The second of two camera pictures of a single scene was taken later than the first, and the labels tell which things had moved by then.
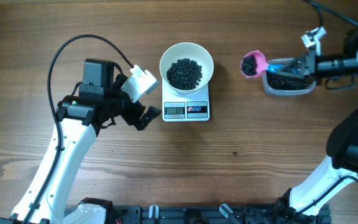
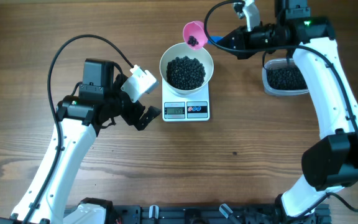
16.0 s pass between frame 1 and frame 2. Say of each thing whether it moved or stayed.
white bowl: stayed
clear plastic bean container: stayed
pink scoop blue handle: moved
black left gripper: stayed
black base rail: stayed
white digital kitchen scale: stayed
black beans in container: stayed
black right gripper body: moved
